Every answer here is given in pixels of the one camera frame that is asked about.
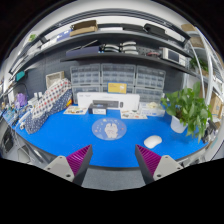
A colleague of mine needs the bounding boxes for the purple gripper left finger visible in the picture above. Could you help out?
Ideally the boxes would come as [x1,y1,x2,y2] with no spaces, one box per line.
[45,145,93,186]

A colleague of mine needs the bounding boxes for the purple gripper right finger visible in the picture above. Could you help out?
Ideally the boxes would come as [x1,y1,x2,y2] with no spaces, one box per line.
[135,145,182,184]

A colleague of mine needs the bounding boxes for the white computer mouse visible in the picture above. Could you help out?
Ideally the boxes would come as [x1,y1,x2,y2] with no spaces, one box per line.
[144,135,162,149]

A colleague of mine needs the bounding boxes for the white plant pot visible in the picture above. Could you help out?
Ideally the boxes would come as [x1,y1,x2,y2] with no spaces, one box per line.
[171,116,187,134]

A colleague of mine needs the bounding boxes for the left sticker sheet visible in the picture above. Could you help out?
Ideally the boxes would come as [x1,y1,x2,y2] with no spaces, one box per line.
[65,106,87,115]

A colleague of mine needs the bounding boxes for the sticker sheet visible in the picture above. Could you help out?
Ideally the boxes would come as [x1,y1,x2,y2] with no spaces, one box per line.
[65,106,87,115]
[120,110,147,119]

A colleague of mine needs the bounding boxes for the clear plastic packet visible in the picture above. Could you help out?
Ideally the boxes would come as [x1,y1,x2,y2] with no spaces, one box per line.
[139,102,165,117]

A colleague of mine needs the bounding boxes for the right sticker sheet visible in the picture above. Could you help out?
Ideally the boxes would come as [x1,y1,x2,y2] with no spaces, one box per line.
[120,110,147,119]

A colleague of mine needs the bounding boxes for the small black white box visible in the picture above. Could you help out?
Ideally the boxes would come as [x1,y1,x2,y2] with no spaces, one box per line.
[88,104,107,115]

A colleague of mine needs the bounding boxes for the green potted plant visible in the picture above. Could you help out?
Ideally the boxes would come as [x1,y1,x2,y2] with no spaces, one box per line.
[161,82,212,140]

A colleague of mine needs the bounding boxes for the patterned folded cloth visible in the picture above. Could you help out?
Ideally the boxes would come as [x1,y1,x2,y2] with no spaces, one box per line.
[25,78,72,134]

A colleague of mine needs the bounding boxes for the long white keyboard box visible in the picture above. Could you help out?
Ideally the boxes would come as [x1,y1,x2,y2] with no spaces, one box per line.
[77,92,140,110]

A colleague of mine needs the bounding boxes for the right grey drawer cabinet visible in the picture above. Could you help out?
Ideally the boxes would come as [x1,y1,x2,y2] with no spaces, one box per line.
[134,66,166,103]

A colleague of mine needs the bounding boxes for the grey drawer cabinet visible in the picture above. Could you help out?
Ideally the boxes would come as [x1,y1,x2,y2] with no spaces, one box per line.
[101,63,136,93]
[70,64,100,102]
[134,66,166,103]

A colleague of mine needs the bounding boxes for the purple small object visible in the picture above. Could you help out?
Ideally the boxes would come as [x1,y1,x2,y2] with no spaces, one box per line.
[16,93,27,108]

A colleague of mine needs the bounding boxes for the yellow blue card box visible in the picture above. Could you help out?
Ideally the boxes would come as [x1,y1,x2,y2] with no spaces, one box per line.
[108,82,127,94]

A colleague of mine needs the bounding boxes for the left grey drawer cabinet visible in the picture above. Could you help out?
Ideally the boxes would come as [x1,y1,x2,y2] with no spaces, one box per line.
[70,64,100,102]

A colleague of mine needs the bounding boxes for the middle grey drawer cabinet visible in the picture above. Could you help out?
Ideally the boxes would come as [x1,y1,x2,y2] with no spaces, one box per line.
[101,63,136,93]

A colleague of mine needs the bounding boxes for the white electronic instrument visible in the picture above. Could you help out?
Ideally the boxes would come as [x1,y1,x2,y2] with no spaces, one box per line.
[162,48,186,66]

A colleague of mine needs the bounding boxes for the dark flat box on shelf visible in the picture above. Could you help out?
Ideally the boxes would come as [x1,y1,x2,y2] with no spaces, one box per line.
[66,46,99,57]

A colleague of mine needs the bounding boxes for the stacked white black devices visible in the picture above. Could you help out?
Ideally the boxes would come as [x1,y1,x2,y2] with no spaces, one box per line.
[101,41,138,55]

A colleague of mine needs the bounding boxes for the black case on top shelf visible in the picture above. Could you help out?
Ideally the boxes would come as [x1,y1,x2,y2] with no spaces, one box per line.
[144,24,166,38]

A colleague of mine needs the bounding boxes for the cardboard box on shelf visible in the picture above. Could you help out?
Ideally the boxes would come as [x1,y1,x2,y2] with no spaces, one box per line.
[70,20,98,36]

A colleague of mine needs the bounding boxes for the white picture frame box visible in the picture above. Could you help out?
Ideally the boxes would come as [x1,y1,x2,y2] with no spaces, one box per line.
[46,71,64,88]

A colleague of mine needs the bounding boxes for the lower dark wall shelf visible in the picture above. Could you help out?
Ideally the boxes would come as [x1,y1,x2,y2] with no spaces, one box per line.
[61,53,196,76]

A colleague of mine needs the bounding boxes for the dark wall shelf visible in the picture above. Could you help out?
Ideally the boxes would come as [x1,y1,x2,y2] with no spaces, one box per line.
[9,30,190,75]
[61,53,196,76]

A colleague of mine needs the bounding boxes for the upper dark wall shelf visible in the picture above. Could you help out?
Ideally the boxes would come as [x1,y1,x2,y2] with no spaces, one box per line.
[9,30,190,75]

